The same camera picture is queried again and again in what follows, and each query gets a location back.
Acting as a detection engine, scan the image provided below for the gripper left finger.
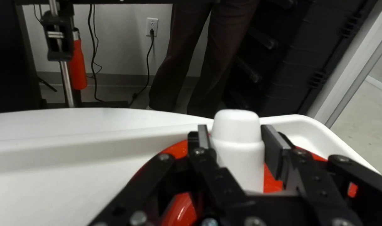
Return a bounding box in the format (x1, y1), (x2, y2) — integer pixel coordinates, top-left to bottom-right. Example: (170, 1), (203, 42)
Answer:
(87, 125), (248, 226)

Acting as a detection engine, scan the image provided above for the small white plastic bottle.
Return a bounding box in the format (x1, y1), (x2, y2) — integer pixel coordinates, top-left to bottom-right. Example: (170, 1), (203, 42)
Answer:
(211, 109), (266, 193)

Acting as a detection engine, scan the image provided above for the glass door with grey frame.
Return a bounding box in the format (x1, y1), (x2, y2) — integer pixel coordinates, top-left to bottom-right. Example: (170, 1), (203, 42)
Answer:
(307, 0), (382, 130)

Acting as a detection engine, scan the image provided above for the orange bottle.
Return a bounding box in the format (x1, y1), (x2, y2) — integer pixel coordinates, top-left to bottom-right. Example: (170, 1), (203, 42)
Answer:
(68, 28), (88, 91)

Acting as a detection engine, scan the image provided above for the stack of black cases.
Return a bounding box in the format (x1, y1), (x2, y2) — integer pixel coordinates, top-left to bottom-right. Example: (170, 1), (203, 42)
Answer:
(223, 0), (368, 117)

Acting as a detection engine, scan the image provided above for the black cable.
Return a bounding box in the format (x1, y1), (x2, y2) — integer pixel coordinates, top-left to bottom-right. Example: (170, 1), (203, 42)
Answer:
(87, 4), (104, 103)
(128, 29), (156, 108)

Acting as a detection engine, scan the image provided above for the white wall socket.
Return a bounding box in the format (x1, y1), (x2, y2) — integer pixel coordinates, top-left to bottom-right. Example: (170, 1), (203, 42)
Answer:
(146, 18), (159, 37)

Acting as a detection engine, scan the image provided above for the stand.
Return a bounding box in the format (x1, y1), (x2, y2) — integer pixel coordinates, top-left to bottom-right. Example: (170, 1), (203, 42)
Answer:
(40, 0), (82, 108)

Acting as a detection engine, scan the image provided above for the person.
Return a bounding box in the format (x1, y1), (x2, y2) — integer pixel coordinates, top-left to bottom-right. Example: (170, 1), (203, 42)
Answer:
(148, 0), (260, 119)

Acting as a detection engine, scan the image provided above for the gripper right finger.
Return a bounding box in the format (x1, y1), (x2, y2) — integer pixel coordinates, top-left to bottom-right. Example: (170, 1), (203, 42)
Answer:
(260, 125), (382, 226)

